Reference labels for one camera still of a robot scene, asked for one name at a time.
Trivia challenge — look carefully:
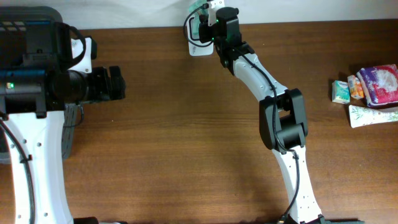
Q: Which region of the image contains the white bamboo print tube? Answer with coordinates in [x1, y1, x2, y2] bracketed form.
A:
[348, 105, 397, 128]

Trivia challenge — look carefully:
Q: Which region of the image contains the grey plastic mesh basket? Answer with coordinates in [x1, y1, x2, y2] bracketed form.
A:
[1, 6, 78, 165]

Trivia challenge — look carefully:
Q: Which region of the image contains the orange tissue pack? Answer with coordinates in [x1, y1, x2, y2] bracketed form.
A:
[347, 75, 364, 100]

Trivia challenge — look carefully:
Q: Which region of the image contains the green tissue pack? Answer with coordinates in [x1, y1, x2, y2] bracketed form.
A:
[331, 80, 350, 104]

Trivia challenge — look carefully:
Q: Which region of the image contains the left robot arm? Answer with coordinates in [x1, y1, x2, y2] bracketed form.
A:
[1, 7, 126, 223]

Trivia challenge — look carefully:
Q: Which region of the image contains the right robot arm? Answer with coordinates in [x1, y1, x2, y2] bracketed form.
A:
[198, 1, 326, 223]

